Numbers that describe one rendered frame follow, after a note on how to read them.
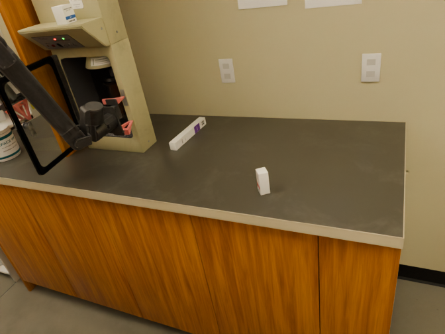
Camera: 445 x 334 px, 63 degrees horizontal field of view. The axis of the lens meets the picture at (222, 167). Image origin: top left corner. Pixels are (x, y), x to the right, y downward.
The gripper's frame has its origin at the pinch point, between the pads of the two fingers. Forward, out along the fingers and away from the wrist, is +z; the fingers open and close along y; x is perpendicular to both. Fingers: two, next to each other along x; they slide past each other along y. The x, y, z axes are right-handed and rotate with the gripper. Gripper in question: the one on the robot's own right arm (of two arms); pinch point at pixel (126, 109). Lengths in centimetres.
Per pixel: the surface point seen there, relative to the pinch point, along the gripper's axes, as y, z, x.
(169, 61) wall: 2, 55, 13
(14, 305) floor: -115, -27, 114
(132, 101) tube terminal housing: -2.4, 14.4, 8.4
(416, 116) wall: -30, 55, -98
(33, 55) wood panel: 22.0, 6.9, 44.3
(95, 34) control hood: 26.7, 5.8, 7.0
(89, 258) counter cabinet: -70, -16, 40
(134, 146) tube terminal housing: -22.4, 11.5, 13.6
